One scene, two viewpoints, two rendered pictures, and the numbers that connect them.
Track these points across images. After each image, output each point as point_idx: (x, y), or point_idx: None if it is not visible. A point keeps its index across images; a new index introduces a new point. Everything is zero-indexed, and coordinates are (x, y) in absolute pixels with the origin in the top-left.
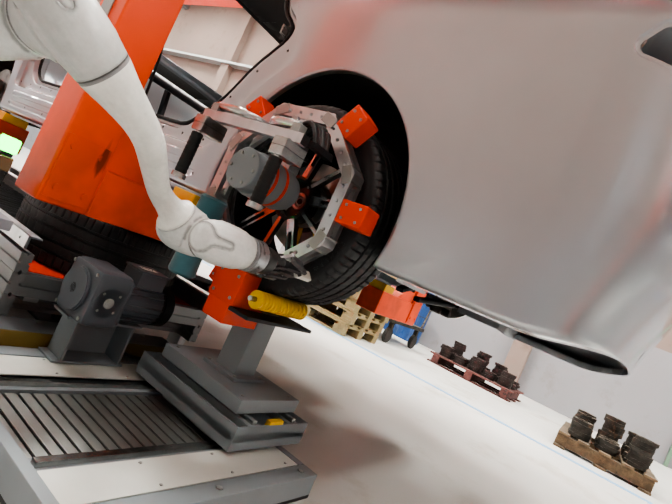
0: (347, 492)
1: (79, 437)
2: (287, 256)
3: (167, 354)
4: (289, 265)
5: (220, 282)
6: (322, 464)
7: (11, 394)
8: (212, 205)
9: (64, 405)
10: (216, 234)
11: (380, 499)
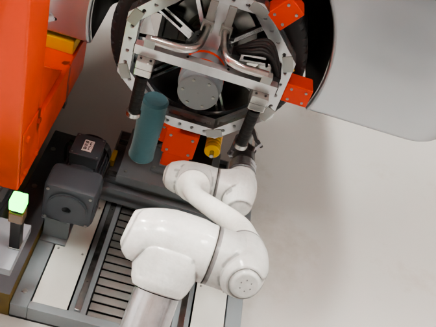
0: (255, 176)
1: None
2: (257, 147)
3: (122, 181)
4: (250, 141)
5: (172, 145)
6: (226, 159)
7: (95, 297)
8: (162, 112)
9: (118, 276)
10: (250, 205)
11: (270, 163)
